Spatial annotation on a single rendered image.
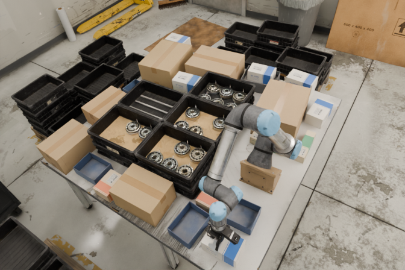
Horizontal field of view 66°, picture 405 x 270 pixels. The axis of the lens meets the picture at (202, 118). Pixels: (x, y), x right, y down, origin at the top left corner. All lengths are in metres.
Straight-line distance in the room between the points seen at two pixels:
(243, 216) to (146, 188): 0.57
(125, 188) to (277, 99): 1.15
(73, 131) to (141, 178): 0.66
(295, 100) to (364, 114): 1.49
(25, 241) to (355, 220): 2.37
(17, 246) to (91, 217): 0.68
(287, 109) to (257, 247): 0.89
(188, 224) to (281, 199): 0.56
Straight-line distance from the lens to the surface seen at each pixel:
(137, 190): 1.83
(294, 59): 3.31
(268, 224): 1.86
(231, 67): 2.47
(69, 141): 2.23
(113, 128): 2.23
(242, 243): 1.70
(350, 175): 3.03
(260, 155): 1.84
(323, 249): 2.64
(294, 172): 2.06
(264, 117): 1.39
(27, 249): 2.37
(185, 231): 1.84
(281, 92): 2.25
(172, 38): 2.93
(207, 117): 2.16
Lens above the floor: 2.37
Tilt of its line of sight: 46 degrees down
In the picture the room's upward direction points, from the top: 6 degrees counter-clockwise
